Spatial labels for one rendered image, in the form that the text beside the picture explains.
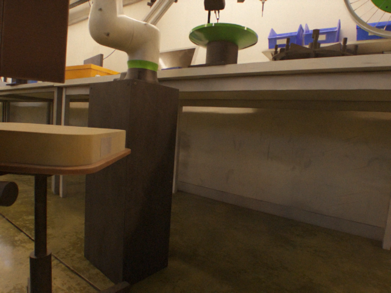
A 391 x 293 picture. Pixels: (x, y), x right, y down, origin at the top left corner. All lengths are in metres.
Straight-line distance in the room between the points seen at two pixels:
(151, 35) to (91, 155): 0.65
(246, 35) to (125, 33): 0.48
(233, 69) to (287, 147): 1.03
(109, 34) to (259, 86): 0.60
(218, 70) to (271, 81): 0.23
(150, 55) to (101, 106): 0.29
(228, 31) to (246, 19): 1.18
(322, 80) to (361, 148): 0.96
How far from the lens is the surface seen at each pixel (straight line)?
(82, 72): 1.96
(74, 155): 0.48
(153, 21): 1.52
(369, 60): 0.94
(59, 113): 2.23
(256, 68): 1.00
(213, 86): 1.13
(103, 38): 0.97
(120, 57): 3.14
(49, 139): 0.48
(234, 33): 1.07
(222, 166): 2.12
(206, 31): 1.07
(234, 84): 1.08
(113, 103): 0.99
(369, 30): 1.37
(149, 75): 1.00
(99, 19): 0.96
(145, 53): 1.01
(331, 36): 1.78
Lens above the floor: 0.65
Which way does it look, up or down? 4 degrees down
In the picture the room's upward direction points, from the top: 4 degrees clockwise
